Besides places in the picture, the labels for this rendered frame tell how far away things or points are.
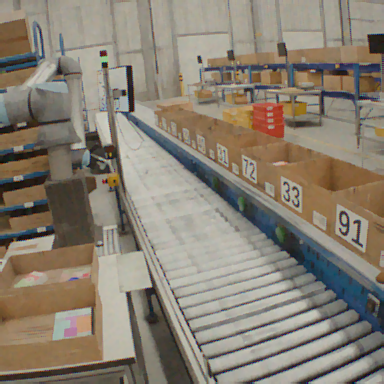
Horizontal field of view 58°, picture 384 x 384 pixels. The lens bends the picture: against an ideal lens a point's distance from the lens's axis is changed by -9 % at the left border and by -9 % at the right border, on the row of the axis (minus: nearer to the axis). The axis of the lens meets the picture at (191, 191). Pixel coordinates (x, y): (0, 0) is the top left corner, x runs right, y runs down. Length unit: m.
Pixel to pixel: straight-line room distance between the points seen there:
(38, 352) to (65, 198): 0.83
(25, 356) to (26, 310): 0.28
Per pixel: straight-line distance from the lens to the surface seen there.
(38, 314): 1.38
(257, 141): 2.42
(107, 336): 1.20
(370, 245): 1.19
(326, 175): 1.77
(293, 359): 1.06
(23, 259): 1.65
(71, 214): 1.75
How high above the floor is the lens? 1.50
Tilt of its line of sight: 19 degrees down
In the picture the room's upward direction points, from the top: 6 degrees counter-clockwise
